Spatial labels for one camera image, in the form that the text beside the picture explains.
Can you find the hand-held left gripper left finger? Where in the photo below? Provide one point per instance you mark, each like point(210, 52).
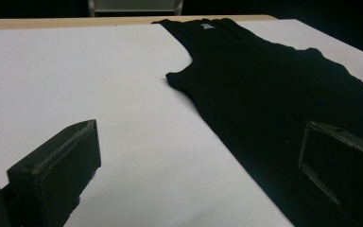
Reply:
point(53, 170)

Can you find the black tank top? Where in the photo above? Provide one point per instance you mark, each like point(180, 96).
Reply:
point(264, 94)

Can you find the white table cover sheet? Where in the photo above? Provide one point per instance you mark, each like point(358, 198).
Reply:
point(75, 78)

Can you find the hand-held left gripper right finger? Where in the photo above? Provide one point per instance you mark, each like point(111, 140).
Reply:
point(343, 170)

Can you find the white table frame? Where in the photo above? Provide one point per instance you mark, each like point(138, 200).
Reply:
point(132, 4)

